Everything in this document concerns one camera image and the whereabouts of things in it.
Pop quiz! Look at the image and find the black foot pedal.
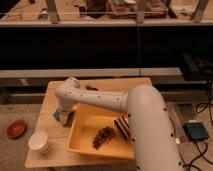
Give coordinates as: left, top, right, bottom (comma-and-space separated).
183, 122, 209, 141

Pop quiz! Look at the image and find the striped chocolate cake slice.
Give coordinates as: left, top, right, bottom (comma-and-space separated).
114, 117, 130, 140

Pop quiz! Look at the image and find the yellow plastic tub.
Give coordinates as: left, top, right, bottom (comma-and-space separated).
67, 104, 134, 159

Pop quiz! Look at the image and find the green toy vegetable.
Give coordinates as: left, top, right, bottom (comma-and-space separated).
85, 84, 98, 91

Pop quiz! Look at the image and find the white paper cup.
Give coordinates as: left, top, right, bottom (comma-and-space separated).
28, 131, 50, 154

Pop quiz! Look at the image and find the black box on right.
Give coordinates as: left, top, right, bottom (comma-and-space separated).
180, 54, 213, 81

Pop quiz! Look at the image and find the red bowl on floor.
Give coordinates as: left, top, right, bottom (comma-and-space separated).
6, 120, 27, 139

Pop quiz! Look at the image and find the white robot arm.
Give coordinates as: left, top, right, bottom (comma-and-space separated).
55, 77, 184, 171

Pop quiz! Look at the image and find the teal sponge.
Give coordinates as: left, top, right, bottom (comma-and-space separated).
53, 108, 62, 121

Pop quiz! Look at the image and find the black floor cable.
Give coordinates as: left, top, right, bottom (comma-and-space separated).
176, 79, 213, 171

